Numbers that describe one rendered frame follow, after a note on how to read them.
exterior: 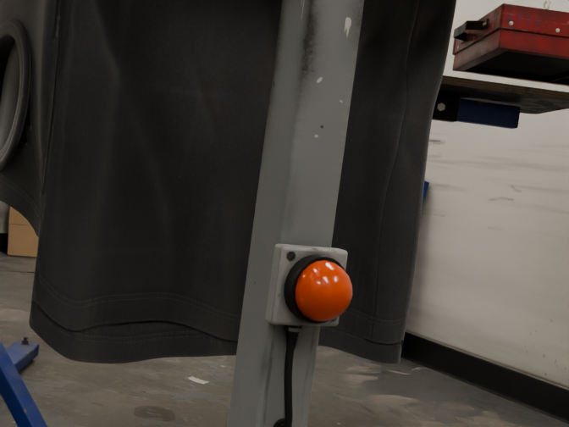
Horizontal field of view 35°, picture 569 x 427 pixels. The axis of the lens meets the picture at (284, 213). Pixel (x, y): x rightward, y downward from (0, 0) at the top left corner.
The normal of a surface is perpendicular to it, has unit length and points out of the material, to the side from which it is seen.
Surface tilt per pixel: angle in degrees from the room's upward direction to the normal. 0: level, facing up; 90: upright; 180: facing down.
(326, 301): 100
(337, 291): 80
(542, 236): 90
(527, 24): 90
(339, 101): 90
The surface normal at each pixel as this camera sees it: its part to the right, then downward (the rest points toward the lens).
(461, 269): -0.85, -0.08
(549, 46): 0.02, 0.06
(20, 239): 0.53, -0.15
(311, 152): 0.51, 0.11
